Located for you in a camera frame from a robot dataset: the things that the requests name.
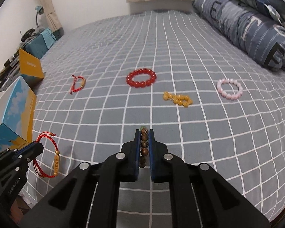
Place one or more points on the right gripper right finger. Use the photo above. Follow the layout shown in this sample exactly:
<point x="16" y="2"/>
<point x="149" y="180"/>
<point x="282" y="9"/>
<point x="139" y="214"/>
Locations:
<point x="199" y="195"/>

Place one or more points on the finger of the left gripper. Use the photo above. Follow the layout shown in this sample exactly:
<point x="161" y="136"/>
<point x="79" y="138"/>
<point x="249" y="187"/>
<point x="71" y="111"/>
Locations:
<point x="29" y="152"/>

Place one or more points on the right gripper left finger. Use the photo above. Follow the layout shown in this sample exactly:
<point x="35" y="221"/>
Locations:
<point x="88" y="195"/>

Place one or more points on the person's left hand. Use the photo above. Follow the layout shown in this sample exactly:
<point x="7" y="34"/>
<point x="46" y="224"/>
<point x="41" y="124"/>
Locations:
<point x="15" y="213"/>

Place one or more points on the blue yellow cardboard box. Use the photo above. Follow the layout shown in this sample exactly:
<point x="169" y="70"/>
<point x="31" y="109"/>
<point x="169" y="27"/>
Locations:
<point x="17" y="106"/>

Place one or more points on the black devices on side table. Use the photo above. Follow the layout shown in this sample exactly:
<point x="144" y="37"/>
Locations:
<point x="10" y="72"/>

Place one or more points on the yellow box lid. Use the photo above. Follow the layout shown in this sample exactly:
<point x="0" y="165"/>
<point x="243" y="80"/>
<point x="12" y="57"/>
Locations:
<point x="30" y="68"/>

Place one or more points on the grey checked bed sheet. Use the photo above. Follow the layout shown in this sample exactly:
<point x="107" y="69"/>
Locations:
<point x="173" y="73"/>

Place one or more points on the teal storage box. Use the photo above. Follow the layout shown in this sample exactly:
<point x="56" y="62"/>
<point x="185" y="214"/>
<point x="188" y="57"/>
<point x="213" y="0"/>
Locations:
<point x="39" y="45"/>

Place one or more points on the black object on teal box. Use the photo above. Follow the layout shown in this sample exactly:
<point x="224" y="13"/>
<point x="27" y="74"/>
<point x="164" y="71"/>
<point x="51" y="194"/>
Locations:
<point x="31" y="32"/>

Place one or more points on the teal desk lamp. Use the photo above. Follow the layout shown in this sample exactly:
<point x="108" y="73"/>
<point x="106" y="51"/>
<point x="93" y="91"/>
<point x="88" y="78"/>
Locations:
<point x="39" y="11"/>

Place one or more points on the beige side curtain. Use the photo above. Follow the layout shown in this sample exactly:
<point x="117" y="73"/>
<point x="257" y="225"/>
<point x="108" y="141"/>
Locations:
<point x="50" y="14"/>

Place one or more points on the blue patterned folded duvet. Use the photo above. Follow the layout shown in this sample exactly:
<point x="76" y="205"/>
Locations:
<point x="259" y="36"/>

